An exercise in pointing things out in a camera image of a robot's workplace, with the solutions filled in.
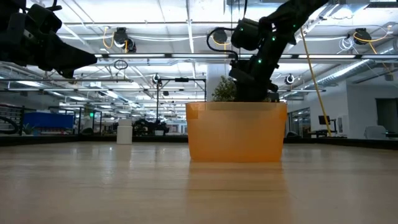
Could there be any white chair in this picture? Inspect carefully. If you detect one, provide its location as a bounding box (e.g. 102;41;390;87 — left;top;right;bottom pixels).
363;124;387;140

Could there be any black metal frame rig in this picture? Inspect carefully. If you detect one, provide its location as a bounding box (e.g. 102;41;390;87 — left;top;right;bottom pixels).
155;77;208;126

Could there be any black hanging cable coil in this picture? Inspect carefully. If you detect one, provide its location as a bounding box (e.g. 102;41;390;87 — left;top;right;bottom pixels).
113;58;129;71

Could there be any yellow hanging cable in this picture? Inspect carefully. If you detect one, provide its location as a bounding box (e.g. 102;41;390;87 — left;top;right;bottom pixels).
299;27;333;138

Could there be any orange translucent plastic basket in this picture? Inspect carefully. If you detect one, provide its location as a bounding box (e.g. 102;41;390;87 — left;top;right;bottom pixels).
185;101;288;163

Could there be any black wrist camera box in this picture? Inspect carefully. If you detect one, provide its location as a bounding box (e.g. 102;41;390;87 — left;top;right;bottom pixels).
230;17;261;52

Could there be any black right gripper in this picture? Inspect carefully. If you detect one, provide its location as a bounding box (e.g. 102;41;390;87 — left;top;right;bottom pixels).
229;58;280;103

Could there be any green potted plant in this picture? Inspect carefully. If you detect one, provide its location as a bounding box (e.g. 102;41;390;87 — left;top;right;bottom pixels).
211;75;238;103

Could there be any white pill bottle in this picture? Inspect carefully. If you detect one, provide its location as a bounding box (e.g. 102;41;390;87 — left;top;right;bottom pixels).
116;118;134;146

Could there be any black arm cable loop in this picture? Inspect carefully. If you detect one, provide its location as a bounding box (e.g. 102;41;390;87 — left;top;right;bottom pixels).
206;27;239;62

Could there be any black monitor on stand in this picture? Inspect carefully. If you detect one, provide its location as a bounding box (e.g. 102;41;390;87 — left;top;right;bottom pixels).
317;114;338;138

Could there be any blue panel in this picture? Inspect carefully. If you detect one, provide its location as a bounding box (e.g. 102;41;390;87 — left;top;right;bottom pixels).
22;111;75;129

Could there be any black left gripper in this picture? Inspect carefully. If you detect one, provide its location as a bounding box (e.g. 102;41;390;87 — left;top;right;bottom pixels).
0;3;98;79

